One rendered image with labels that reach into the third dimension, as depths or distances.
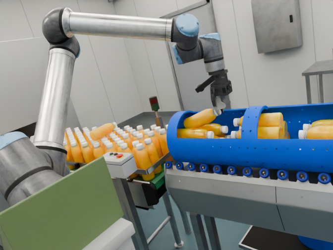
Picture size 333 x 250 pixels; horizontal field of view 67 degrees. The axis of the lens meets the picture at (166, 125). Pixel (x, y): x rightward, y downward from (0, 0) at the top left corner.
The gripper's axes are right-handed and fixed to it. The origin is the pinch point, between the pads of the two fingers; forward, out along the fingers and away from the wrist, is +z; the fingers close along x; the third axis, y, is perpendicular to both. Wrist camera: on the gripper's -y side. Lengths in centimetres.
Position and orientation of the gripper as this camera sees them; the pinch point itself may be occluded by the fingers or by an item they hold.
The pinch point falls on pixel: (219, 111)
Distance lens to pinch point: 128.6
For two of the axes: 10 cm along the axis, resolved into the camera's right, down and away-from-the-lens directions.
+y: 8.0, -0.2, -6.0
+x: 5.6, -3.7, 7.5
